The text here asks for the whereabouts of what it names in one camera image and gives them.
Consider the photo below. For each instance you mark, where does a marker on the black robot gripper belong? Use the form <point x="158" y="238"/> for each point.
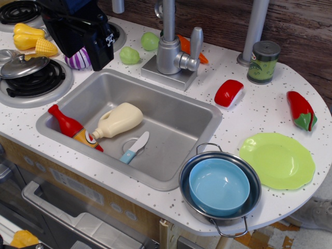
<point x="77" y="24"/>

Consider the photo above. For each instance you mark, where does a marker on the red white toy sushi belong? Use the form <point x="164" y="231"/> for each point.
<point x="228" y="93"/>

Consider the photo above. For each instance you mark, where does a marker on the light green plastic plate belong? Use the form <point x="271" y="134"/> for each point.
<point x="280" y="162"/>

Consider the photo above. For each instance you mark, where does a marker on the yellow toy corn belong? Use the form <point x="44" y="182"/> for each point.
<point x="45" y="47"/>

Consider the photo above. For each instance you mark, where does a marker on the purple toy onion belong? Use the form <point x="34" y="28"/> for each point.
<point x="79" y="60"/>

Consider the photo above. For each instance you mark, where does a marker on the back left stove burner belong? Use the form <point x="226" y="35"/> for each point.
<point x="27" y="12"/>

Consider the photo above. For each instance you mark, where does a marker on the stove burner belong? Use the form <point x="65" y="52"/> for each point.
<point x="27" y="12"/>
<point x="37" y="89"/>
<point x="120" y="36"/>

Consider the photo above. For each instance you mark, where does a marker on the yellow toy squash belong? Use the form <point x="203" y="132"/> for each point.
<point x="25" y="36"/>

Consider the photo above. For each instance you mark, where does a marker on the back right stove burner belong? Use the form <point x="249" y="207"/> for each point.
<point x="120" y="36"/>

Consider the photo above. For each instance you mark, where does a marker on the silver support pole left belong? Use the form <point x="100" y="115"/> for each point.
<point x="118" y="6"/>

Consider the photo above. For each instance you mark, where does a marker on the silver support pole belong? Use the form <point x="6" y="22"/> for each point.
<point x="118" y="6"/>
<point x="254" y="32"/>

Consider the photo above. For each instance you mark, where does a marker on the front left stove burner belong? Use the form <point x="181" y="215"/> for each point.
<point x="37" y="89"/>

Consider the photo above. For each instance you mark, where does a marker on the light green toy sprout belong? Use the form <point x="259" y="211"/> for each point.
<point x="129" y="55"/>

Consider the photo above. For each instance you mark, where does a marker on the steel pot lid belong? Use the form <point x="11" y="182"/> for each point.
<point x="20" y="67"/>

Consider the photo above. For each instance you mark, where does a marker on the light green toy lime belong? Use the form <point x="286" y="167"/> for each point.
<point x="149" y="41"/>

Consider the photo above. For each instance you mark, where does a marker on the red toy ketchup bottle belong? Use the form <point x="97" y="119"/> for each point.
<point x="72" y="128"/>

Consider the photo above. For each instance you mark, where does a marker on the cream toy mayonnaise bottle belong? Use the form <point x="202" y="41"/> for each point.
<point x="118" y="120"/>

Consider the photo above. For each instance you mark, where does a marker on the orange toy carrot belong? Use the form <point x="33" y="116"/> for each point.
<point x="185" y="47"/>

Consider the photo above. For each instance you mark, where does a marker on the silver toy faucet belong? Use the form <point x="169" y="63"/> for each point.
<point x="171" y="66"/>

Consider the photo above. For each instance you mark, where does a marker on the silver metal sink basin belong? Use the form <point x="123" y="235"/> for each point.
<point x="176" y="124"/>

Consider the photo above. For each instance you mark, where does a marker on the silver support pole right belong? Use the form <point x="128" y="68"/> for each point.
<point x="254" y="32"/>

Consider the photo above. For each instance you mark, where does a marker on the green toy food can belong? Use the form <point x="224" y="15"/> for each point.
<point x="264" y="57"/>

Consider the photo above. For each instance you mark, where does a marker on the small steel pot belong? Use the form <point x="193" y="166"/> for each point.
<point x="232" y="226"/>

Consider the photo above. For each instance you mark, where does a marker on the yellow toy on floor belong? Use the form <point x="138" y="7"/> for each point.
<point x="23" y="238"/>

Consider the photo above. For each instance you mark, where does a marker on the blue plastic bowl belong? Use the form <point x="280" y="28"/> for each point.
<point x="218" y="187"/>

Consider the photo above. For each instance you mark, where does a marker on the red toy chili pepper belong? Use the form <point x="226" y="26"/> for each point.
<point x="302" y="113"/>

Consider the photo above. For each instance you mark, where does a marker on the blue handled toy knife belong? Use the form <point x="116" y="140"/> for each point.
<point x="132" y="151"/>

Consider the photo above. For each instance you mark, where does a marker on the toy oven door handle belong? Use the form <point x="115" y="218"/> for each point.
<point x="81" y="231"/>

